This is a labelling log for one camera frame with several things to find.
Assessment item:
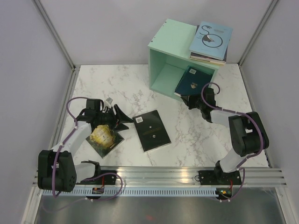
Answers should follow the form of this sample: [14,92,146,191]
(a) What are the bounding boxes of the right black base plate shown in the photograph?
[198,170,242,186]

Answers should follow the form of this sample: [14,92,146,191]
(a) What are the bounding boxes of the black book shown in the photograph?
[133,110,171,153]

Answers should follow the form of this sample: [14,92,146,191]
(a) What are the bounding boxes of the aluminium corner post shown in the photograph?
[32,0,76,71]
[238,0,280,67]

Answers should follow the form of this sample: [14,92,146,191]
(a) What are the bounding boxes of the aluminium rail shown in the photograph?
[32,165,287,189]

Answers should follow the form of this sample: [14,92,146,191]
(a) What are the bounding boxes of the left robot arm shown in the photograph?
[37,98,133,197]

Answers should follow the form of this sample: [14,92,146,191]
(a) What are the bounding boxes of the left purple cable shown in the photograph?
[51,97,88,199]

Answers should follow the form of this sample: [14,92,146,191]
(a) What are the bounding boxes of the white slotted cable duct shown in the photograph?
[42,188,217,196]

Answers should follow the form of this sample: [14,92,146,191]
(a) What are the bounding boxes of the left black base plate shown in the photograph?
[91,170,117,187]

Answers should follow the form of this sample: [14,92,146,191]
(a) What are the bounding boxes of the dark purple galaxy book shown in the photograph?
[190,24,228,63]

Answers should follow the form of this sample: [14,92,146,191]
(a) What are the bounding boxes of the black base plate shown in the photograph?
[91,170,117,187]
[198,170,242,186]

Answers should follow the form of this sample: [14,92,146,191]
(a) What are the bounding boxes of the left aluminium corner post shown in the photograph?
[32,0,76,71]

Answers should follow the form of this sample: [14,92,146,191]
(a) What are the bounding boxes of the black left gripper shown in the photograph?
[96,104,134,133]

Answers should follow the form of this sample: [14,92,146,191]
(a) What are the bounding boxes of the light blue SO book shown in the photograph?
[188,21,234,60]

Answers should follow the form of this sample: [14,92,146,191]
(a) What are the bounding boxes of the navy blue book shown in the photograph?
[174,66,213,97]

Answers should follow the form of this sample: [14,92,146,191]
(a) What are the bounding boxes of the green forest cover book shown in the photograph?
[86,125,124,158]

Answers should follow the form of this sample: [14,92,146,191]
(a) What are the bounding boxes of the mint green open cabinet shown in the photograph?
[148,19,220,101]

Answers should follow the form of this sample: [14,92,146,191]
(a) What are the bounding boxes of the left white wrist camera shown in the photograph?
[104,98,113,108]

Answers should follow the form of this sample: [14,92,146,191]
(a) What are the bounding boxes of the right aluminium corner post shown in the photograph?
[238,0,280,67]

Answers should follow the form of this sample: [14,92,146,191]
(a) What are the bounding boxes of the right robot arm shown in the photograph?
[181,87,270,184]

